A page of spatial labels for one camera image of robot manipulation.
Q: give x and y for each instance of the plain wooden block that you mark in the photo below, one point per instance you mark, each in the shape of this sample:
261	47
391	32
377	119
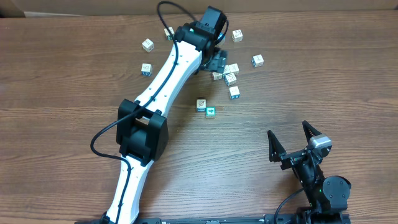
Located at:
233	68

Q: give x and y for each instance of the wooden block umbrella right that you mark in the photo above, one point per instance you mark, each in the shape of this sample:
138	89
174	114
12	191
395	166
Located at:
257	61

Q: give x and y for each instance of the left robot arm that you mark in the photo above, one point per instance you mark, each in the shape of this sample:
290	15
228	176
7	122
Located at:
141	127

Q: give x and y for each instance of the wooden block top right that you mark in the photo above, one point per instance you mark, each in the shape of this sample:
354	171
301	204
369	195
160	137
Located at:
237	35

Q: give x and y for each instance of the leaf block blue side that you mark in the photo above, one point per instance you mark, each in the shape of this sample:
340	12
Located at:
201	105

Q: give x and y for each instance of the blue top wooden block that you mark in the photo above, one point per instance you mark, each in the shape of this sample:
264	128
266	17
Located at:
222	38

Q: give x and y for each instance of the cardboard backdrop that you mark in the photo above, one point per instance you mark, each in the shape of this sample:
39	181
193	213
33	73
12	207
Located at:
22	8

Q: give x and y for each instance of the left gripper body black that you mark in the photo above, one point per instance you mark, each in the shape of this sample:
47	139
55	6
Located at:
218	62

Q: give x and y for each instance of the green number four block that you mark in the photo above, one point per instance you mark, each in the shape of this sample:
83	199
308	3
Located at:
210	112

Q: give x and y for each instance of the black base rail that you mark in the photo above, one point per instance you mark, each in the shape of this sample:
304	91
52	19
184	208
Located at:
217	221

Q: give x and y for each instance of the wooden block blue T side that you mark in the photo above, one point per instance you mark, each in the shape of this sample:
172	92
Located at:
234	92

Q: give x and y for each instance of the wooden block M drawing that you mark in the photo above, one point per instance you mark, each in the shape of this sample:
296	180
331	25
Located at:
226	71

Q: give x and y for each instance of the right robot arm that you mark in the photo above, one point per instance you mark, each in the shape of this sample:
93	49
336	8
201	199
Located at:
327	196

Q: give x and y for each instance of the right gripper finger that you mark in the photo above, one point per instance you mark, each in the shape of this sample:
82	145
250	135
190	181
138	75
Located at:
312	135
276	150

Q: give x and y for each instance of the wooden block blue edge centre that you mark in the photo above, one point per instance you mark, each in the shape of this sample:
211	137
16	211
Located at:
230	79

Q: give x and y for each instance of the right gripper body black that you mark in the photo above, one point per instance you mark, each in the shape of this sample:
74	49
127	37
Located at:
296	155

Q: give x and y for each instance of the wooden block blue side left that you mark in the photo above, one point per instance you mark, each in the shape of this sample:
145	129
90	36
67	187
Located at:
146	69

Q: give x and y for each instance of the wooden block far left upper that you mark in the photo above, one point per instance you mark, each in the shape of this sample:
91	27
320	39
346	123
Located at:
148	45

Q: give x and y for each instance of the wooden block animal drawing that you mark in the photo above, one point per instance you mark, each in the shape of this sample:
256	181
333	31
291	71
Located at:
216	75

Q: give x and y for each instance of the wooden block green side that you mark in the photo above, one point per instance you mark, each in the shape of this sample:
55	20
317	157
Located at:
169	33

